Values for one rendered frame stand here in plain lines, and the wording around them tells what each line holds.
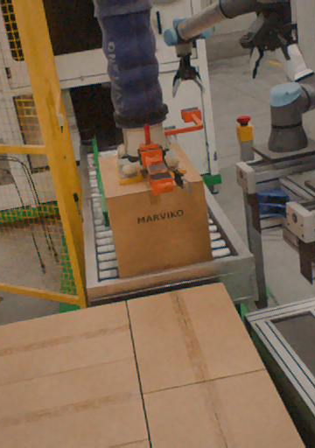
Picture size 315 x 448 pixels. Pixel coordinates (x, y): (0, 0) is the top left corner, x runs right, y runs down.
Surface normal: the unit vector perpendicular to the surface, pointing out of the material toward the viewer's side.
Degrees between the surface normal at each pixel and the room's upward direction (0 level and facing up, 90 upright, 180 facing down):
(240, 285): 90
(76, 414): 0
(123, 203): 90
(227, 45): 90
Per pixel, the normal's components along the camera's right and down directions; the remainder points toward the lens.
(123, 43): -0.13, 0.18
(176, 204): 0.14, 0.36
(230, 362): -0.15, -0.91
